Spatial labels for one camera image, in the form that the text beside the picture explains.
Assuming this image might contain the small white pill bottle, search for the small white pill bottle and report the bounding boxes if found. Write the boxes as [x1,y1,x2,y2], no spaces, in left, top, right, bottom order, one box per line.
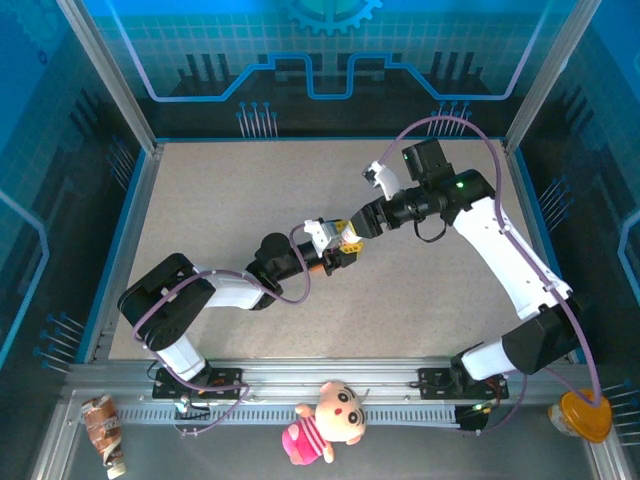
[327,219,362,246]

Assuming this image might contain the pink striped plush doll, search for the pink striped plush doll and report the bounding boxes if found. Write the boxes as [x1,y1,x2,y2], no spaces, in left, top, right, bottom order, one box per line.
[280,379,369,466]

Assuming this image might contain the black electronics box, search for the black electronics box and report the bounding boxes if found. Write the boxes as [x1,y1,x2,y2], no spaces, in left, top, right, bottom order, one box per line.
[453,403,495,435]

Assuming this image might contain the crumpled brown tube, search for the crumpled brown tube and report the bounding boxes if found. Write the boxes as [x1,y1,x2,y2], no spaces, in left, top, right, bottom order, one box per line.
[80,393,127,480]

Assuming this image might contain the cup with yellow lid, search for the cup with yellow lid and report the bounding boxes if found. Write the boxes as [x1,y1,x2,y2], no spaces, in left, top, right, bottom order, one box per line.
[547,388,614,445]

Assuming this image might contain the aluminium mounting rail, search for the aluminium mounting rail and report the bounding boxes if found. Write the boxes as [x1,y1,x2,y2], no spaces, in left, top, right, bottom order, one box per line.
[64,355,599,392]

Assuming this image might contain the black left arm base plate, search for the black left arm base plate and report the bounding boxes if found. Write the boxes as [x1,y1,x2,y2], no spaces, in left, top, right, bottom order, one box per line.
[151,367,245,400]

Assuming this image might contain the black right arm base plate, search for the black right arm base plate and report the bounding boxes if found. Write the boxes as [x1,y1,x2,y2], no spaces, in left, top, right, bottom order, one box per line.
[417,366,510,401]

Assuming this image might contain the slotted grey cable duct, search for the slotted grey cable duct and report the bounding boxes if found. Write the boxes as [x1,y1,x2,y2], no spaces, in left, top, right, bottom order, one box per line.
[117,405,461,427]

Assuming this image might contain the aluminium frame post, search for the aluminium frame post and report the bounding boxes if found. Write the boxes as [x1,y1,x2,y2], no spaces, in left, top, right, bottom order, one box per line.
[502,0,604,154]
[55,0,164,154]

